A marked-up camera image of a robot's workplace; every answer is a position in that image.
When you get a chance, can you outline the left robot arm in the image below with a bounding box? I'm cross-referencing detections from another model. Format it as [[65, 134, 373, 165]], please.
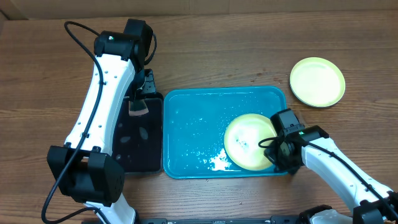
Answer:
[[47, 19, 157, 223]]

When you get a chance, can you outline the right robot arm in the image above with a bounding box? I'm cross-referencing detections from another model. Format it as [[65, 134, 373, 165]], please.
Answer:
[[258, 109, 397, 224]]

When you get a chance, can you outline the yellow-green plate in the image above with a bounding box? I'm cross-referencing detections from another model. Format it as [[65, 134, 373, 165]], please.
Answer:
[[289, 57, 346, 108], [224, 113, 277, 171]]

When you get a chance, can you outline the orange green sponge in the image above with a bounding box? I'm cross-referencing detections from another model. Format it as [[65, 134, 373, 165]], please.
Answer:
[[128, 100, 149, 116]]

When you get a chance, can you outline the black water tray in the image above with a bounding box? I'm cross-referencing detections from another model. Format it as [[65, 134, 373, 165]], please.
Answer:
[[112, 93, 164, 175]]

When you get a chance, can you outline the teal plastic tray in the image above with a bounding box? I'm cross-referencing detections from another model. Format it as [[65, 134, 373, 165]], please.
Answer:
[[163, 86, 287, 179]]

